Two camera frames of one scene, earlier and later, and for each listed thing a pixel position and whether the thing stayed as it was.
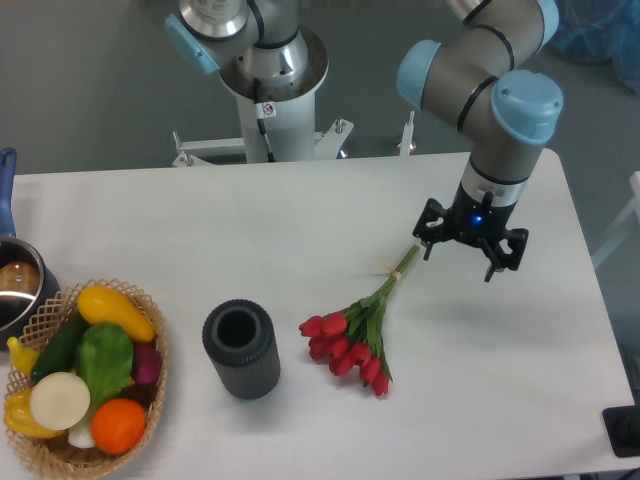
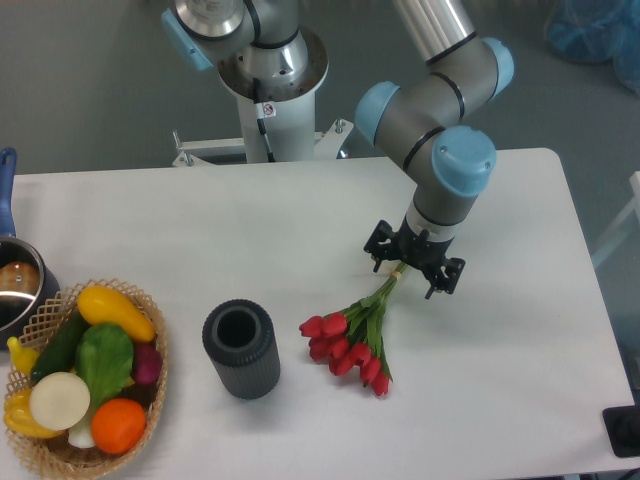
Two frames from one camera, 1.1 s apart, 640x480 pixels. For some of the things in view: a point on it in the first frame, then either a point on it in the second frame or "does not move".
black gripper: [471, 221] → [418, 251]
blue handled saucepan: [28, 283] does not move
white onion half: [59, 401] does not move
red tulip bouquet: [352, 338] does not move
